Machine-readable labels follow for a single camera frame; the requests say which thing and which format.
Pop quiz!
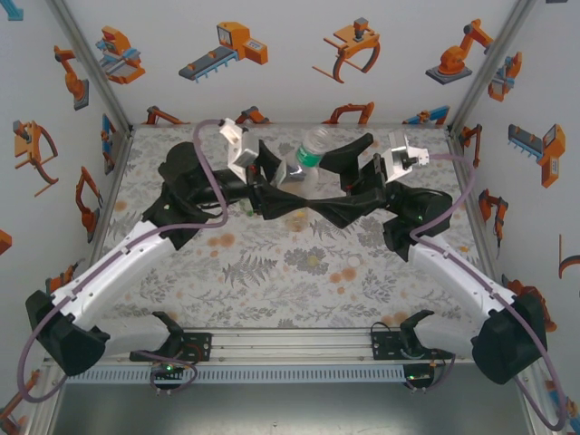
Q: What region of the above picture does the clear bottle yellow label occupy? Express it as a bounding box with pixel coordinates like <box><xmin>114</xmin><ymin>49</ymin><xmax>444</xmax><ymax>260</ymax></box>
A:
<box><xmin>283</xmin><ymin>208</ymin><xmax>312</xmax><ymax>233</ymax></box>

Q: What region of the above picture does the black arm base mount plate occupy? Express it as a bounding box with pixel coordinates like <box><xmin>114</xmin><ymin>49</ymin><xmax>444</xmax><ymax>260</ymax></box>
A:
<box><xmin>370</xmin><ymin>329</ymin><xmax>405</xmax><ymax>363</ymax></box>
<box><xmin>179</xmin><ymin>332</ymin><xmax>214</xmax><ymax>363</ymax></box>

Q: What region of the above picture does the short purple base cable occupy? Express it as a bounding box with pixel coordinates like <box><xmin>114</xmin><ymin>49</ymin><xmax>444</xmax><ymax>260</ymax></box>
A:
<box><xmin>149</xmin><ymin>351</ymin><xmax>200</xmax><ymax>396</ymax></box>
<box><xmin>401</xmin><ymin>351</ymin><xmax>457</xmax><ymax>394</ymax></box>

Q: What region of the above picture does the aluminium frame post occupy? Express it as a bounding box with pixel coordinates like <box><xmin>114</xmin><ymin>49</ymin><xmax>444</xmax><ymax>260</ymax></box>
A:
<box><xmin>446</xmin><ymin>0</ymin><xmax>540</xmax><ymax>137</ymax></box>
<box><xmin>44</xmin><ymin>0</ymin><xmax>136</xmax><ymax>135</ymax></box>

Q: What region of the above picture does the aluminium mounting rail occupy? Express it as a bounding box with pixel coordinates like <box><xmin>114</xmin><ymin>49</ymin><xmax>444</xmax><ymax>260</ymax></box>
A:
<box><xmin>97</xmin><ymin>326</ymin><xmax>484</xmax><ymax>364</ymax></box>

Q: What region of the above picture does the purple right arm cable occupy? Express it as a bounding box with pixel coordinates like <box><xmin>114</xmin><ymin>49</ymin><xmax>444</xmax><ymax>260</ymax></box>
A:
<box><xmin>410</xmin><ymin>152</ymin><xmax>570</xmax><ymax>431</ymax></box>

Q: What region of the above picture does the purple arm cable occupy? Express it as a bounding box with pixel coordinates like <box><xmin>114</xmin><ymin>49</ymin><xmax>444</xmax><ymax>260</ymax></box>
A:
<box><xmin>410</xmin><ymin>152</ymin><xmax>570</xmax><ymax>431</ymax></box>
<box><xmin>20</xmin><ymin>118</ymin><xmax>230</xmax><ymax>404</ymax></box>

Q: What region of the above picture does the clear bottle dark green label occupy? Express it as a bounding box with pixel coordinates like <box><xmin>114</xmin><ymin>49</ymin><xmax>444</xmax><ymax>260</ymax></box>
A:
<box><xmin>275</xmin><ymin>126</ymin><xmax>343</xmax><ymax>200</ymax></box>

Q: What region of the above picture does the aluminium table side rail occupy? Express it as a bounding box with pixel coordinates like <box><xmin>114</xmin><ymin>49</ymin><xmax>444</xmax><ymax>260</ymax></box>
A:
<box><xmin>448</xmin><ymin>129</ymin><xmax>504</xmax><ymax>280</ymax></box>
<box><xmin>83</xmin><ymin>129</ymin><xmax>135</xmax><ymax>273</ymax></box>

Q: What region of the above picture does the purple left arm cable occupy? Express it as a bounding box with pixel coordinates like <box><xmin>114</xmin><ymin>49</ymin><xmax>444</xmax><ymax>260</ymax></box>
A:
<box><xmin>20</xmin><ymin>118</ymin><xmax>230</xmax><ymax>404</ymax></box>

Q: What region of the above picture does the floral print tablecloth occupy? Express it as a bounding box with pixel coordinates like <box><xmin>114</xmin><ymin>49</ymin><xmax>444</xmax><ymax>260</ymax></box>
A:
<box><xmin>101</xmin><ymin>124</ymin><xmax>488</xmax><ymax>330</ymax></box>

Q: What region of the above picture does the slotted grey cable duct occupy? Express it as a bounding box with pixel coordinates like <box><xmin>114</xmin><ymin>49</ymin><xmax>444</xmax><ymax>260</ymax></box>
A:
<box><xmin>81</xmin><ymin>364</ymin><xmax>407</xmax><ymax>385</ymax></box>

